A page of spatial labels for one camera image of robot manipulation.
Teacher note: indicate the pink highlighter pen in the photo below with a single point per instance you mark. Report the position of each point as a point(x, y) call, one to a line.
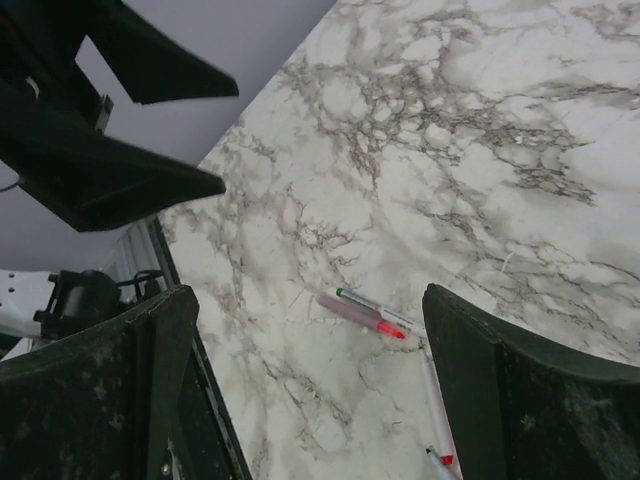
point(359, 316)

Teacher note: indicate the white pen blue end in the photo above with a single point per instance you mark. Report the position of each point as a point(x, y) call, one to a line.
point(444, 472)

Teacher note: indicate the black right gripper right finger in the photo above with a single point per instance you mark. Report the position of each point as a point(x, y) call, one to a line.
point(521, 406)

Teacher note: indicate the white pen green end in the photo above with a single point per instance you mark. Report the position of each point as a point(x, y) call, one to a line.
point(385, 312)

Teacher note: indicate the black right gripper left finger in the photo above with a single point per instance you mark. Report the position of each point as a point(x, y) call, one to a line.
point(99, 404)

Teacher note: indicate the white pen red end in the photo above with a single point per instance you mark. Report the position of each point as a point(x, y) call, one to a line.
point(444, 444)

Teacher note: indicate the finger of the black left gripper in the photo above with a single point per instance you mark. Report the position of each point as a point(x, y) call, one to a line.
point(150, 66)
point(91, 181)

